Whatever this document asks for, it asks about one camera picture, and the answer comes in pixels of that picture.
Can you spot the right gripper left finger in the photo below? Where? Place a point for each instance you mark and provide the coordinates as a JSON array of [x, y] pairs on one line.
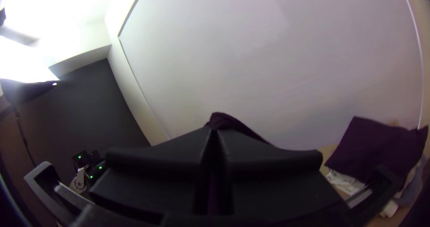
[[158, 173]]

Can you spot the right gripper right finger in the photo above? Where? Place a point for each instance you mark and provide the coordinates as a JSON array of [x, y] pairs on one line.
[[268, 180]]

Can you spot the black t-shirt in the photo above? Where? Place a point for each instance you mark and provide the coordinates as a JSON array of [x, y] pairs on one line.
[[225, 121]]

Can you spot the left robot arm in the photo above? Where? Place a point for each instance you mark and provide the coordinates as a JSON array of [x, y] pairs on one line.
[[94, 170]]

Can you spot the pile of folded clothes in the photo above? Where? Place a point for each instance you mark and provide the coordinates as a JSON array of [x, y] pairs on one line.
[[373, 149]]

